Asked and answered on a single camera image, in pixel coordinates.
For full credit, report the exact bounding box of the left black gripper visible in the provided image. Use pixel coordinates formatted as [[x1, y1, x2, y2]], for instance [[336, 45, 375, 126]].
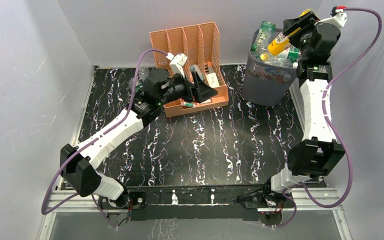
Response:
[[157, 71, 218, 107]]

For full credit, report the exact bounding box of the yellow juice bottle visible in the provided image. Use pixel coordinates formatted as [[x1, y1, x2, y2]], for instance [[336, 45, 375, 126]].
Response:
[[260, 32, 291, 62]]

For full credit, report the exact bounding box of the green tinted bottle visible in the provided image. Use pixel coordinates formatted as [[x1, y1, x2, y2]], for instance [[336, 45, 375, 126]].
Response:
[[250, 21, 276, 54]]

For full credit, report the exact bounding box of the clear bottle dark green label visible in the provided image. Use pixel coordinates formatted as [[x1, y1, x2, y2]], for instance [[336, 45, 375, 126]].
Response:
[[285, 45, 302, 63]]

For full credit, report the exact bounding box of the clear bottle blue label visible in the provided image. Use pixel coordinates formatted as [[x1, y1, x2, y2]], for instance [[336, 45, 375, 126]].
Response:
[[137, 66, 150, 82]]

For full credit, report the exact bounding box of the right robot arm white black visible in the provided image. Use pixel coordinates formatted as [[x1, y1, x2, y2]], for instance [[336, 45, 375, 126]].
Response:
[[252, 7, 347, 207]]

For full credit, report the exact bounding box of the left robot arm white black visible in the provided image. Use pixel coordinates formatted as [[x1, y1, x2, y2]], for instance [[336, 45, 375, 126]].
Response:
[[60, 68, 218, 208]]

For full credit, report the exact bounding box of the grey mesh waste bin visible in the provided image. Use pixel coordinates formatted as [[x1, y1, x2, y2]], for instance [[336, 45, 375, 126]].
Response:
[[241, 28, 304, 107]]

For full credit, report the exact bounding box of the white carton box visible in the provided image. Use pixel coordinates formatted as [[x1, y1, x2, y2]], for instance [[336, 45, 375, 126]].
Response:
[[205, 72, 220, 88]]

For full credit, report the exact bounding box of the green white tube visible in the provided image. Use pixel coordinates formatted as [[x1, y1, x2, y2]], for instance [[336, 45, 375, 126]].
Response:
[[181, 101, 197, 108]]

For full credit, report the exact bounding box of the peach desk organizer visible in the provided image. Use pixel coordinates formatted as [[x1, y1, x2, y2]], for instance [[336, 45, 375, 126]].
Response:
[[149, 22, 229, 118]]

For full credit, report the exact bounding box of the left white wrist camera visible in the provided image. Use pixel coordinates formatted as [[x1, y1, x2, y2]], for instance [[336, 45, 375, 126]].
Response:
[[168, 53, 188, 77]]

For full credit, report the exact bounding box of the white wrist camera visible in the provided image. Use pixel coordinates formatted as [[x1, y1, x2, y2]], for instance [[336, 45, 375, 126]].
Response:
[[314, 5, 348, 29], [168, 53, 188, 77]]

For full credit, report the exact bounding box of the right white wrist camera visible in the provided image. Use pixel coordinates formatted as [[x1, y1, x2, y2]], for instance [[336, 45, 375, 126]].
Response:
[[314, 5, 348, 29]]

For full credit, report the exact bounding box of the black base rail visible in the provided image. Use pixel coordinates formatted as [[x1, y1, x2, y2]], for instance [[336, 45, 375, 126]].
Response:
[[125, 183, 296, 223]]

